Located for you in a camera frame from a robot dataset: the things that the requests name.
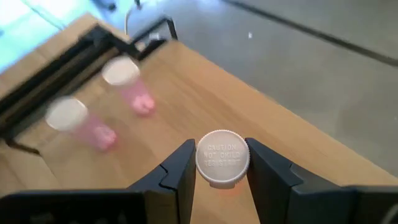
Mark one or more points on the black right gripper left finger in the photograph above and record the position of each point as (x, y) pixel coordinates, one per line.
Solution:
(174, 193)

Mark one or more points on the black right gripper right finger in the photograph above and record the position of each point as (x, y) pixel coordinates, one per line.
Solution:
(280, 193)

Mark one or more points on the red medicine bottle white cap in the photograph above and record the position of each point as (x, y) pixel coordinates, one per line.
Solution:
(222, 157)

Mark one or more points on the wooden shelf black metal frame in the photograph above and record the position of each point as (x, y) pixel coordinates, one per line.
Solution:
(217, 102)

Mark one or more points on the black aluminium table frame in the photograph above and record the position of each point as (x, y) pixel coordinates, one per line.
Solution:
(77, 59)

